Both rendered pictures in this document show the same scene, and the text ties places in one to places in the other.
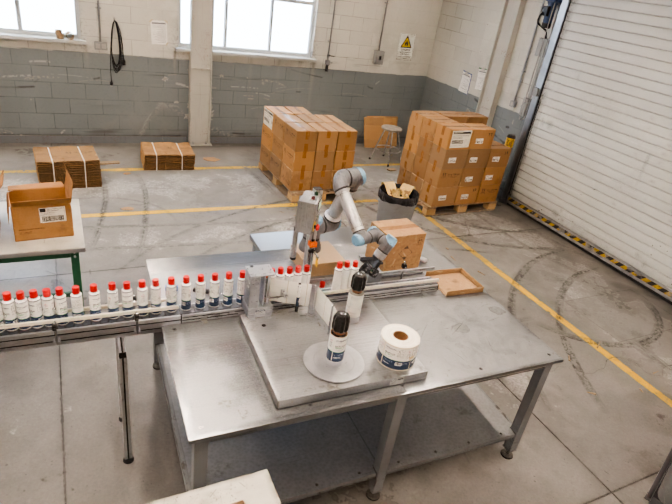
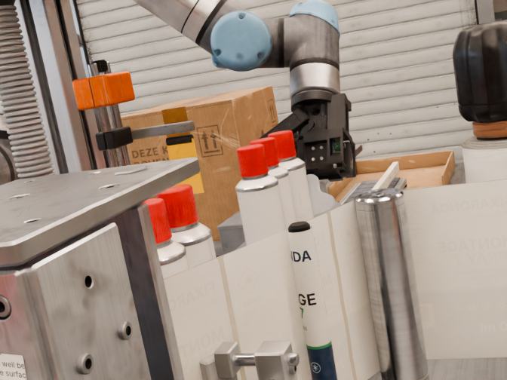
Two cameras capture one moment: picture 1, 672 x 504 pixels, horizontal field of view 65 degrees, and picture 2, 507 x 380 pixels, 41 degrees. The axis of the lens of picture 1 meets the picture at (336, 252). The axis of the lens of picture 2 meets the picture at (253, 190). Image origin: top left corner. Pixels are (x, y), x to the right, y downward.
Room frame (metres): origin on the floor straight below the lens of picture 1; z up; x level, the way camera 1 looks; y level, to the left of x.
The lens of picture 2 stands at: (2.12, 0.49, 1.18)
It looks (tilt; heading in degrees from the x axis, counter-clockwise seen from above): 11 degrees down; 320
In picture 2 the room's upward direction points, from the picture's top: 10 degrees counter-clockwise
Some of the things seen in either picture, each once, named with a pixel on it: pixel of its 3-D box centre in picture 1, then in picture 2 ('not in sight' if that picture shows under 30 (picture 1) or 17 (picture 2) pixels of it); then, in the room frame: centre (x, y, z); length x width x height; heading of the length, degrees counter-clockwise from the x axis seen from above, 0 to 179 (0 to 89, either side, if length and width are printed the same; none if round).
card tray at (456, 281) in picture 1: (454, 281); (394, 175); (3.15, -0.83, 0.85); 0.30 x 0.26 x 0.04; 118
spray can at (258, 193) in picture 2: (337, 277); (265, 229); (2.73, -0.03, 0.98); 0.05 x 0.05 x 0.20
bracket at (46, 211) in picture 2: (260, 270); (16, 208); (2.40, 0.38, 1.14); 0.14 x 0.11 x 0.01; 118
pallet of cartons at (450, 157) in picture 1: (453, 162); not in sight; (6.91, -1.35, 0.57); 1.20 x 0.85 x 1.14; 122
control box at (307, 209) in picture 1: (308, 212); not in sight; (2.71, 0.19, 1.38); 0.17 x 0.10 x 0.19; 173
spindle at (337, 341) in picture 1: (338, 337); not in sight; (2.07, -0.08, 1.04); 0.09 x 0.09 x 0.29
